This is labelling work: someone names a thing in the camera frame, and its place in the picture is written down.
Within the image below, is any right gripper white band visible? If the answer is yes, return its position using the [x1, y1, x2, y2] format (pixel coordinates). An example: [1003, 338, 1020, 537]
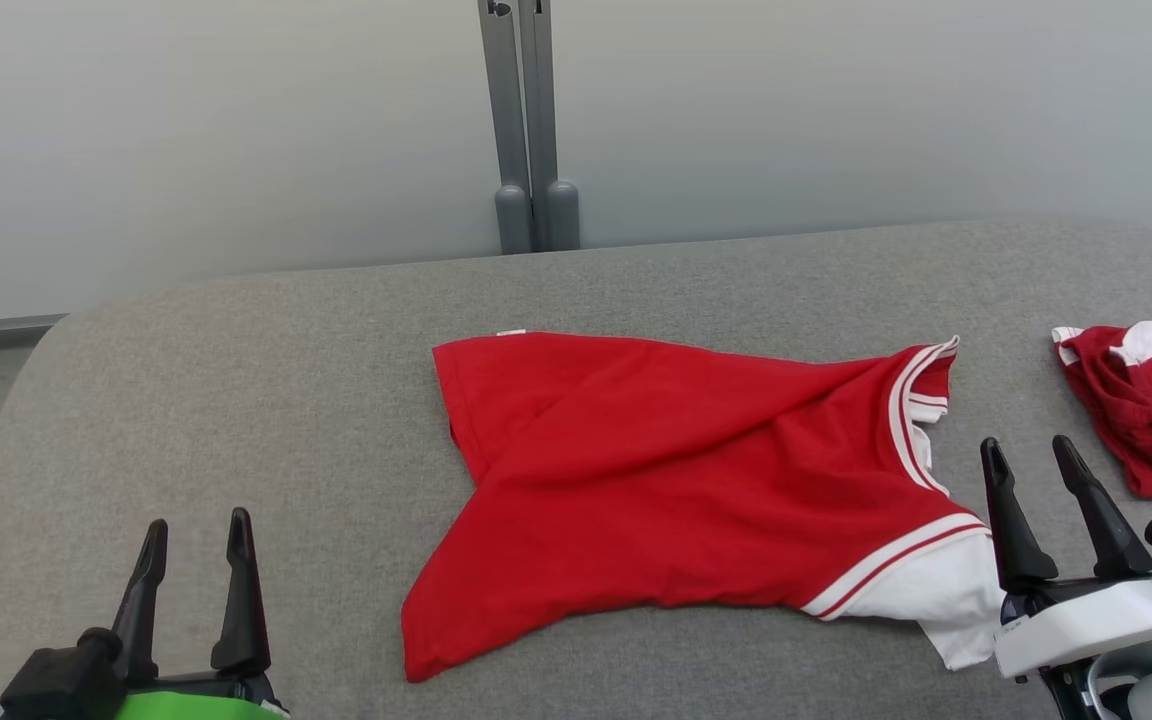
[980, 435, 1152, 681]

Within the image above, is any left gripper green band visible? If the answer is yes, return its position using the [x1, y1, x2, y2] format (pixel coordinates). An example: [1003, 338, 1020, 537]
[111, 508, 290, 720]

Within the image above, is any red white basketball jersey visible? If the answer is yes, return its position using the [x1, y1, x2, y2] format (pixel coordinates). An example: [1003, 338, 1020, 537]
[401, 329, 1007, 684]

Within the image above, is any grey partition post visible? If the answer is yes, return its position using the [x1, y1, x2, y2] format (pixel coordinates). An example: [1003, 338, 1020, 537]
[521, 0, 582, 252]
[478, 0, 535, 255]

